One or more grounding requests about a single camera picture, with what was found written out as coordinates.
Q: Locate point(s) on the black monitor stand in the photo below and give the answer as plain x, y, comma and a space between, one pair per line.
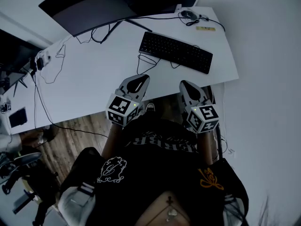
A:
131, 22

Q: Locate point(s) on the person's black printed shirt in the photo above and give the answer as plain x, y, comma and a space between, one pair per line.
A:
160, 163

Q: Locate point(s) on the black flat monitor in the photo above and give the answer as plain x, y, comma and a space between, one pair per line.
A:
14, 55

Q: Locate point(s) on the small white patterned device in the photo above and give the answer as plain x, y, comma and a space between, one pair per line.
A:
5, 107

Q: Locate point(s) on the black computer mouse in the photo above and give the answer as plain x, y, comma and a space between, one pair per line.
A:
188, 14

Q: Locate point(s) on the person's white shoe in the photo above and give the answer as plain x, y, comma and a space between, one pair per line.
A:
150, 107

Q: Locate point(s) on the black keyboard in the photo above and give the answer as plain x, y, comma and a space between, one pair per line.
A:
175, 50

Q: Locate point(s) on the black curved monitor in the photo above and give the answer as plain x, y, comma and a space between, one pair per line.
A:
105, 6

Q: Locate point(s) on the person's left forearm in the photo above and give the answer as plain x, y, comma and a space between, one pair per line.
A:
112, 140

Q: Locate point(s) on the black flat pad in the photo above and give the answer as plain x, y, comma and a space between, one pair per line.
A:
18, 117

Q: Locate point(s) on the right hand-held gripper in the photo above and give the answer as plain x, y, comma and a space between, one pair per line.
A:
195, 98

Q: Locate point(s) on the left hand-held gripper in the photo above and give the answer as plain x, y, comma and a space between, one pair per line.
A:
131, 91

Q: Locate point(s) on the person's right forearm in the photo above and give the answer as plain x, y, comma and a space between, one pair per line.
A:
205, 147

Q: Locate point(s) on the black office chair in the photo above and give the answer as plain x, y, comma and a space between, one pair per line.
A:
26, 171

